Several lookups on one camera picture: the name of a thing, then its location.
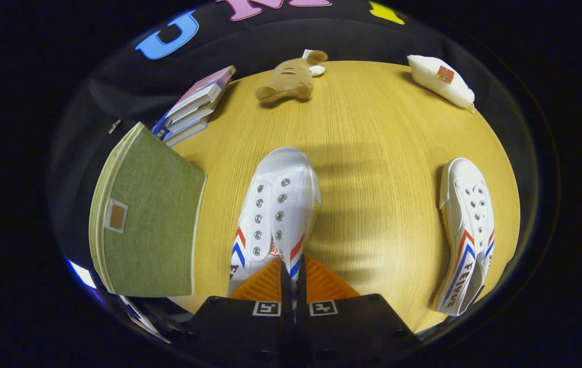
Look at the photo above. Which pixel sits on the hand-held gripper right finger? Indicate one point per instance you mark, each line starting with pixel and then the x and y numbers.
pixel 352 332

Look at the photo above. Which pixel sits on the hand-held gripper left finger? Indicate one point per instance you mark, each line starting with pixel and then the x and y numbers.
pixel 239 332

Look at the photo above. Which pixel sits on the green fabric storage box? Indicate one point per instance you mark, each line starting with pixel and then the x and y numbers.
pixel 158 225

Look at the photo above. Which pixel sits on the white canvas shoe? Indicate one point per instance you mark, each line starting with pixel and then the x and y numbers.
pixel 290 174
pixel 462 184

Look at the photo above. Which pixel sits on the computer monitor screen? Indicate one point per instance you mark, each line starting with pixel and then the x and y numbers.
pixel 81 273

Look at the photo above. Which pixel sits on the pale blue book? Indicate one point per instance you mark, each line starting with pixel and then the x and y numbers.
pixel 183 136

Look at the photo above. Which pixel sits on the white paperback book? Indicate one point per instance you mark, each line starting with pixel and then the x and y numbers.
pixel 188 120

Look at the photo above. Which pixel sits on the silver binder clip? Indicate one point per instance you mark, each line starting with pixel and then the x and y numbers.
pixel 114 125

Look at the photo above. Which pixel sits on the pink cover book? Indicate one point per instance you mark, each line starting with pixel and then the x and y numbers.
pixel 209 82

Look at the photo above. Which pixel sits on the brown plush toy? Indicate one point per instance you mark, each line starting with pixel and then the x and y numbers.
pixel 288 79

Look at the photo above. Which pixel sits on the white plush toy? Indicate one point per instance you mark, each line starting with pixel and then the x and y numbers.
pixel 439 84

